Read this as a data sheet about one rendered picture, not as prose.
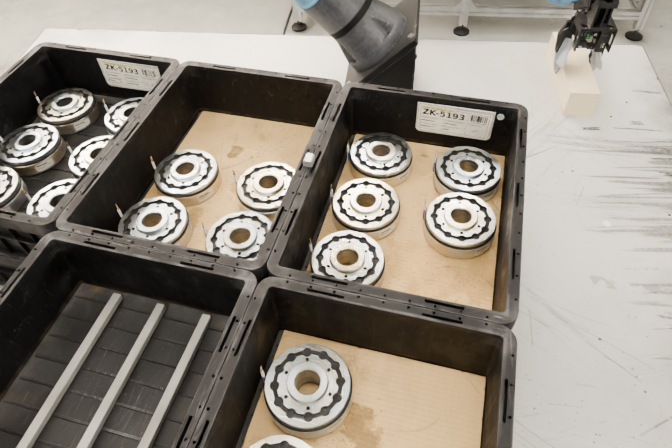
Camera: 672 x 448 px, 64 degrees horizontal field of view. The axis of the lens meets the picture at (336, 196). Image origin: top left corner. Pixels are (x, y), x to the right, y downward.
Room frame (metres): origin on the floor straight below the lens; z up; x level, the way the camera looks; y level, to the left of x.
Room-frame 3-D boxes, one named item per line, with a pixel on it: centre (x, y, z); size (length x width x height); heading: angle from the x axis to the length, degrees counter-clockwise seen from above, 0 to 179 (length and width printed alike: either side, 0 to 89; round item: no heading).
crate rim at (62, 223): (0.61, 0.18, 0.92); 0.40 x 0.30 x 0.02; 163
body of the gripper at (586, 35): (0.99, -0.55, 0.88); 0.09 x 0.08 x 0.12; 171
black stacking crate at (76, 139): (0.69, 0.46, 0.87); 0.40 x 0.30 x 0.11; 163
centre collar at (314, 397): (0.26, 0.04, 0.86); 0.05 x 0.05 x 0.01
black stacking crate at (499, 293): (0.52, -0.11, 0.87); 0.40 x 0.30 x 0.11; 163
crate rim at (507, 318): (0.52, -0.11, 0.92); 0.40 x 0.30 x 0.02; 163
